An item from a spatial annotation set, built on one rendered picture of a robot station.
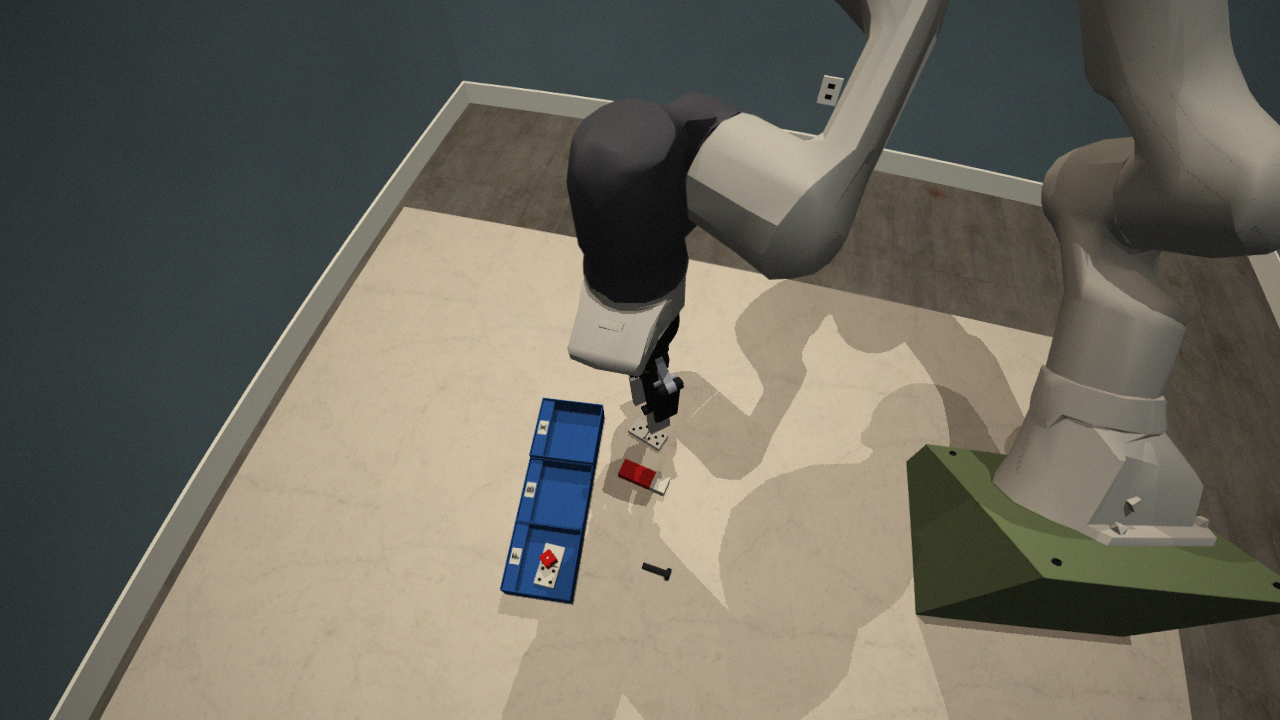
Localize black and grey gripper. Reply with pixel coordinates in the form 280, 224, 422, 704
628, 313, 684, 434

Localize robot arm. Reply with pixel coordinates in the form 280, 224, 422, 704
566, 0, 1280, 546

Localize white domino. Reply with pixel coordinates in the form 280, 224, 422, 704
534, 543, 566, 589
628, 416, 668, 451

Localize red and white eraser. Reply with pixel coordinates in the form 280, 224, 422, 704
618, 459, 669, 496

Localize blue bin rack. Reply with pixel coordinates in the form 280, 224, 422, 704
500, 398, 605, 603

